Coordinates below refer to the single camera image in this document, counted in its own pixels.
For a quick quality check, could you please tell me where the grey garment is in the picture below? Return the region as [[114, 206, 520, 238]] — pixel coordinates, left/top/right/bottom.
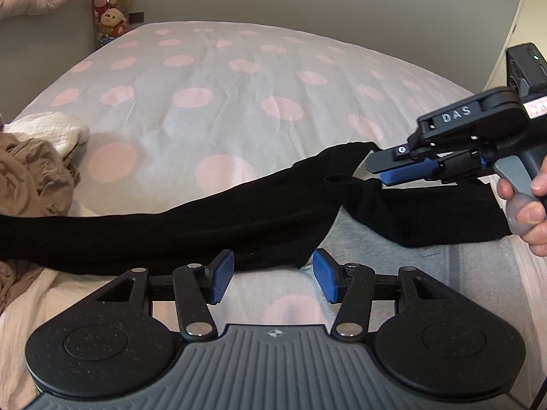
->
[[320, 166, 528, 351]]

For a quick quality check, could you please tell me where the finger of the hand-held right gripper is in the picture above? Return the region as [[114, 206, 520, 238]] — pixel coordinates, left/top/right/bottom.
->
[[379, 149, 486, 187], [366, 143, 433, 176]]

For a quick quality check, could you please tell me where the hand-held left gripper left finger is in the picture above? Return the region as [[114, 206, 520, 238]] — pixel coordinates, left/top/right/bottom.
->
[[95, 250, 235, 341]]

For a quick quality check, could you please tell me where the pale pink garment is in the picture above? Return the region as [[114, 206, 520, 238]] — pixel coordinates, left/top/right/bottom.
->
[[0, 264, 150, 410]]

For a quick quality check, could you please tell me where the white quilted cloth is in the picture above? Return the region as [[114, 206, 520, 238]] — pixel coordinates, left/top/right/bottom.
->
[[3, 112, 91, 157]]

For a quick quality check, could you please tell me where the black cable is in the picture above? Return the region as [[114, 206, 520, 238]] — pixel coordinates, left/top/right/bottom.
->
[[529, 342, 547, 410]]

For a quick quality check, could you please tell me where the polka-dot bed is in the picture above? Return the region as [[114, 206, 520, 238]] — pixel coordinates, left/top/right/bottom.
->
[[0, 19, 547, 410]]

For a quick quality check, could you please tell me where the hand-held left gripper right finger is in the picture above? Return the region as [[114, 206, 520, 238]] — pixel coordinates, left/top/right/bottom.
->
[[313, 248, 454, 341]]

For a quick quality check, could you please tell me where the black garment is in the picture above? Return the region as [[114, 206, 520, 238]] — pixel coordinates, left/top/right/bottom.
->
[[0, 141, 512, 275]]

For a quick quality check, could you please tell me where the beige garment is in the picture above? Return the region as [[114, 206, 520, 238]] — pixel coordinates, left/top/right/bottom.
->
[[0, 132, 82, 309]]

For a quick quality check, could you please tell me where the person's right hand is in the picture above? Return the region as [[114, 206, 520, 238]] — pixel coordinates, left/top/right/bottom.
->
[[497, 166, 547, 258]]

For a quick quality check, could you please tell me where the clear tube of plush toys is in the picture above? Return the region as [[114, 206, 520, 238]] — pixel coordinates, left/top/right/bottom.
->
[[92, 0, 131, 50]]

